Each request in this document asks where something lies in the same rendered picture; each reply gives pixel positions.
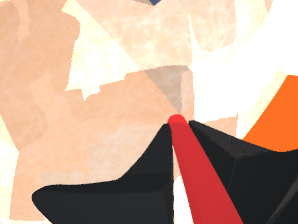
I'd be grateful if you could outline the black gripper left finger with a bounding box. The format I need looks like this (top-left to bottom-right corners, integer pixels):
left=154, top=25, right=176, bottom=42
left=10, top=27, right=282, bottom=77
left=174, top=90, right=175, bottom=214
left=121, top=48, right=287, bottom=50
left=31, top=124, right=174, bottom=224

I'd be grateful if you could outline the red peg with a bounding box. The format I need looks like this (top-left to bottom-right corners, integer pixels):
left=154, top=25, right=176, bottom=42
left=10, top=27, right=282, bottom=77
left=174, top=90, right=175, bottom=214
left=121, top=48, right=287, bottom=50
left=166, top=115, right=243, bottom=224

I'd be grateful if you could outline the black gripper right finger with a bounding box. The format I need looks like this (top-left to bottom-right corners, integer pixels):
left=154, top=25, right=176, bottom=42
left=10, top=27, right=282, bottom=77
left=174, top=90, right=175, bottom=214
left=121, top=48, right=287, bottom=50
left=189, top=120, right=298, bottom=224

